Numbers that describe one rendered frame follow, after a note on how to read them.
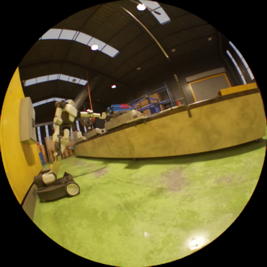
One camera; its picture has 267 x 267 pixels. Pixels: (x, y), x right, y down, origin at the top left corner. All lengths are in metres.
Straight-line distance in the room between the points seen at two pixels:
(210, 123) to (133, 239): 1.40
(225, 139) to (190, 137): 0.55
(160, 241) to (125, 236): 0.21
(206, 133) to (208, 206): 0.92
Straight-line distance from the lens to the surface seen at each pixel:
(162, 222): 0.69
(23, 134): 1.87
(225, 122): 1.41
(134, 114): 1.63
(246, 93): 1.63
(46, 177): 1.46
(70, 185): 1.29
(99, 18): 9.58
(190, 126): 1.34
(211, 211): 0.73
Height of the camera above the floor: 0.59
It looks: 1 degrees down
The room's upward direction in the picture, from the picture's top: 14 degrees counter-clockwise
